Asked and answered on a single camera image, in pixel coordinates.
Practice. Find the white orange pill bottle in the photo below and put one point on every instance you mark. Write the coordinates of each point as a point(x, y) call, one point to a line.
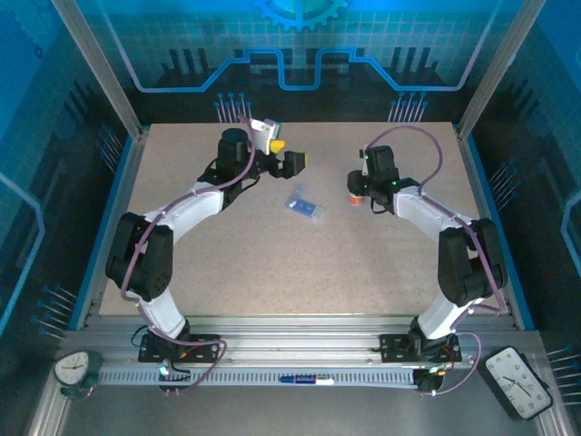
point(357, 200)

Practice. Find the blue translucent pill organizer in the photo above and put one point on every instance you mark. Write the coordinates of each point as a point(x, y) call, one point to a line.
point(305, 208)

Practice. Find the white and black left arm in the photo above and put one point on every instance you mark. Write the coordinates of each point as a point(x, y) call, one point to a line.
point(159, 309)

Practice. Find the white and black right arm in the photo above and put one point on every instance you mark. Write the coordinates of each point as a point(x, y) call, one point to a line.
point(422, 206)

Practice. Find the blue white marker pen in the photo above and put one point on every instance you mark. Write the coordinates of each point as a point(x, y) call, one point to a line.
point(299, 379)

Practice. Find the black rectangular alarm clock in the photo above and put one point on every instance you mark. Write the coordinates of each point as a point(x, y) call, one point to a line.
point(515, 381)

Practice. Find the round green alarm clock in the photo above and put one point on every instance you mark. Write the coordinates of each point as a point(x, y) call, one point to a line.
point(72, 367)

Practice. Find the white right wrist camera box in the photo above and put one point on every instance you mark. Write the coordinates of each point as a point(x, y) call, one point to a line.
point(364, 165)

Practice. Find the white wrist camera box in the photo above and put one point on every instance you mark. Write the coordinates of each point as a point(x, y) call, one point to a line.
point(364, 165)
point(261, 131)

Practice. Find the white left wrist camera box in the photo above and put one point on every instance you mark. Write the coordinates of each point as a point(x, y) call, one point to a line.
point(261, 131)

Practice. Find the aluminium side rail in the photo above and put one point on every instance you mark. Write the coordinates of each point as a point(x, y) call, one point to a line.
point(480, 191)
point(130, 181)

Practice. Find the aluminium frame post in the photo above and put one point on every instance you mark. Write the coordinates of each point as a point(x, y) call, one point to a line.
point(498, 63)
point(100, 63)

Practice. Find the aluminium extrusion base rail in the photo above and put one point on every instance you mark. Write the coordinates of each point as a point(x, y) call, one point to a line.
point(295, 336)

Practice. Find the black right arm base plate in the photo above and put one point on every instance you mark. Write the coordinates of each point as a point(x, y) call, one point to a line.
point(392, 347)

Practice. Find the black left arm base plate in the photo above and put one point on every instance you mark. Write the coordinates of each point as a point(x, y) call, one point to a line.
point(204, 345)

